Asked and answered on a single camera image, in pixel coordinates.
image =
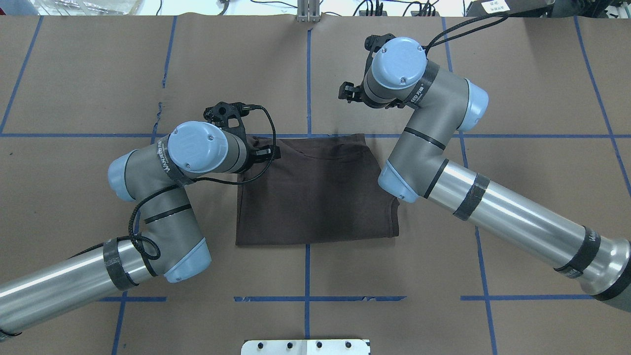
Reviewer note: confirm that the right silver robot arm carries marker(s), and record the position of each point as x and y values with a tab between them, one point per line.
445	103

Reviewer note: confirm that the white camera mast pedestal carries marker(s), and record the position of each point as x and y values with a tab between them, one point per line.
307	347

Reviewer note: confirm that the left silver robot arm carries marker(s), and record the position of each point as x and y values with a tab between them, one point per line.
163	237

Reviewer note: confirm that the orange black power strip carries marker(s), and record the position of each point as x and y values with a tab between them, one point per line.
397	8

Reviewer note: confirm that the aluminium frame post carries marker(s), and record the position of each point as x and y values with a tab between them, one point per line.
308	11

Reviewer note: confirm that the clear plastic bag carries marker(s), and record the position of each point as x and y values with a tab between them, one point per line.
87	7

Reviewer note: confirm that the dark brown t-shirt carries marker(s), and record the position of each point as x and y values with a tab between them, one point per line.
319	191

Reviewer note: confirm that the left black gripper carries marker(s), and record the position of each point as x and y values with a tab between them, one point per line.
258	154

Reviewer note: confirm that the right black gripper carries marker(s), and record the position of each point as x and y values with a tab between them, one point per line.
351	91

